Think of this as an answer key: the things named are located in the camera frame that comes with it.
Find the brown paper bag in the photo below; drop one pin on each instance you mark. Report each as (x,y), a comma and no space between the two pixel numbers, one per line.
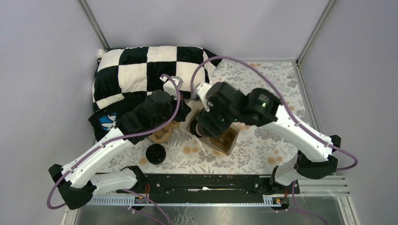
(205,142)

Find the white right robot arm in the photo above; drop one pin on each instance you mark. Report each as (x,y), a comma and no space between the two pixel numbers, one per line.
(223,105)

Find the black paper coffee cup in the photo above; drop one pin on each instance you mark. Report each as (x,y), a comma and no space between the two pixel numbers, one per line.
(193,128)

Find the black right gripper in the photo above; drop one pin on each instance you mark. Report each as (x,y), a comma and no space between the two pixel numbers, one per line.
(205,117)

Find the brown cardboard cup carrier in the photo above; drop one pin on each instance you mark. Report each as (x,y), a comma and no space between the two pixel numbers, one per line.
(162,135)

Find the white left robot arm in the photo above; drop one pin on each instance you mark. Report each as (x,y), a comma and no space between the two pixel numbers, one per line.
(77,182)

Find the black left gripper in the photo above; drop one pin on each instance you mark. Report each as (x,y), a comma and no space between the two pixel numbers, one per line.
(184,109)

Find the black white checkered pillow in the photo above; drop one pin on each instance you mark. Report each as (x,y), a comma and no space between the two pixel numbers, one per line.
(134,72)

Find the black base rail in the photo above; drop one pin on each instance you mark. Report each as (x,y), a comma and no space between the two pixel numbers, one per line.
(210,188)

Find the stack of black lids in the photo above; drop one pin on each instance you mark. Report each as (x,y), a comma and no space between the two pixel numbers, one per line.
(155,154)

